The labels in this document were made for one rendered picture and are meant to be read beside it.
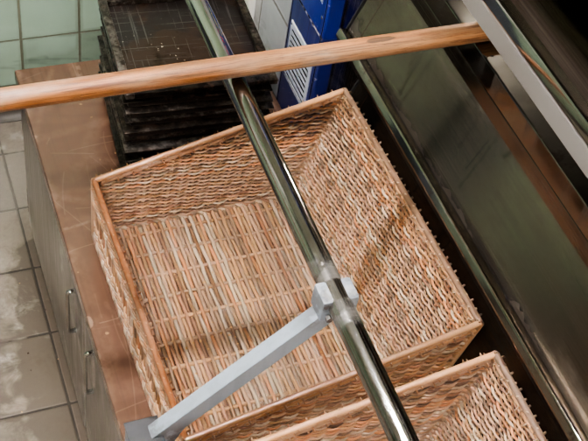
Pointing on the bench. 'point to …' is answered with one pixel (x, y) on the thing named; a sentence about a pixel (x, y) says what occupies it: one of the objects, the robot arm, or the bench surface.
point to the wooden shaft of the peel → (235, 66)
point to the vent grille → (298, 83)
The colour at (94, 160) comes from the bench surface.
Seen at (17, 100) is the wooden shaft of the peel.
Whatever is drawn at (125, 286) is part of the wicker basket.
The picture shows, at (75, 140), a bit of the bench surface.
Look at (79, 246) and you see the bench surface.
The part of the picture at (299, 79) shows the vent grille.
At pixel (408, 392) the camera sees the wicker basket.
